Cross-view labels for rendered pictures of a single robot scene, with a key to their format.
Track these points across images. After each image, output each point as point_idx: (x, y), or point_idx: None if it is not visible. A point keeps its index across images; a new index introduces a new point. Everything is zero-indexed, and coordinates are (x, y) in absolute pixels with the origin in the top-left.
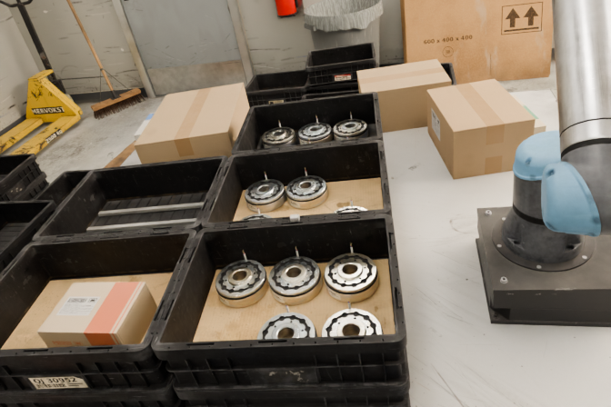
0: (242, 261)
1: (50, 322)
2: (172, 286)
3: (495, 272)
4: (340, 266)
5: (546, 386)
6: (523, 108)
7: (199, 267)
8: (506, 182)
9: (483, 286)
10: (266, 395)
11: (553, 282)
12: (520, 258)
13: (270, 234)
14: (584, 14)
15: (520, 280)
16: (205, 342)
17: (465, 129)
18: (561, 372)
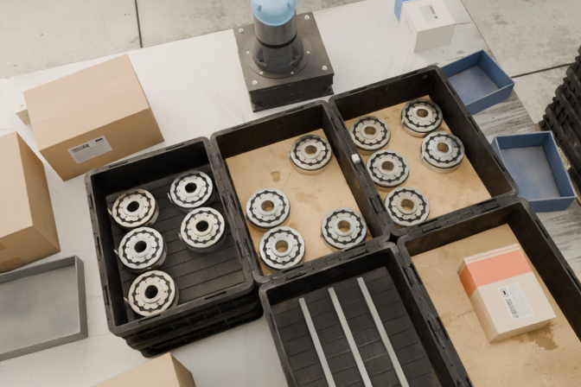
0: (389, 212)
1: (543, 312)
2: (466, 214)
3: (317, 72)
4: (369, 136)
5: (368, 66)
6: (104, 62)
7: None
8: (166, 102)
9: (301, 102)
10: None
11: (318, 46)
12: (302, 61)
13: None
14: None
15: (321, 60)
16: (494, 161)
17: (145, 98)
18: (356, 62)
